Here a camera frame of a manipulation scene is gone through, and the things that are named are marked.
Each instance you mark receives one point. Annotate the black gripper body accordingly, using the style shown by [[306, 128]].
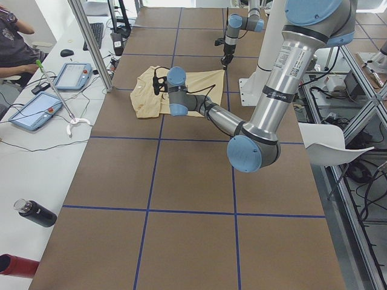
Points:
[[227, 50], [165, 96]]

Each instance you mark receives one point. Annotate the beige long-sleeve graphic shirt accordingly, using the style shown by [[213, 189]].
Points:
[[187, 93]]

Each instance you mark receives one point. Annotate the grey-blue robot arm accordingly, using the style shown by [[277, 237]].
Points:
[[236, 28], [309, 26]]

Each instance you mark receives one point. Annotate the black box with label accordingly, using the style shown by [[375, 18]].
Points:
[[118, 45]]

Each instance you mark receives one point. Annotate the black keyboard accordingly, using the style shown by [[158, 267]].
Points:
[[98, 32]]

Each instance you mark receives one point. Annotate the far blue teach pendant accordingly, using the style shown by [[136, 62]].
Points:
[[73, 76]]

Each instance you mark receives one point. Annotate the blue teach pendant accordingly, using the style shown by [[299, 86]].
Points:
[[34, 114], [73, 76]]

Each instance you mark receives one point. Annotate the black computer mouse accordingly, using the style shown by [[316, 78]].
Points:
[[66, 53]]

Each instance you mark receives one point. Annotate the near blue teach pendant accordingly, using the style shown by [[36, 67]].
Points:
[[34, 114]]

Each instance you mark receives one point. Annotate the seated person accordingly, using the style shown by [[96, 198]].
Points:
[[17, 57]]

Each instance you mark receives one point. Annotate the black water bottle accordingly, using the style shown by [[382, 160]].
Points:
[[34, 212]]

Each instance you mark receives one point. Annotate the red cylinder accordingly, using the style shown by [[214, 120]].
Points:
[[18, 266]]

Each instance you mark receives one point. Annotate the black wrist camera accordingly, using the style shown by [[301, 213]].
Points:
[[219, 41]]

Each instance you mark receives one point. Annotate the aluminium frame post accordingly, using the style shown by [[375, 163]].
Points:
[[91, 42]]

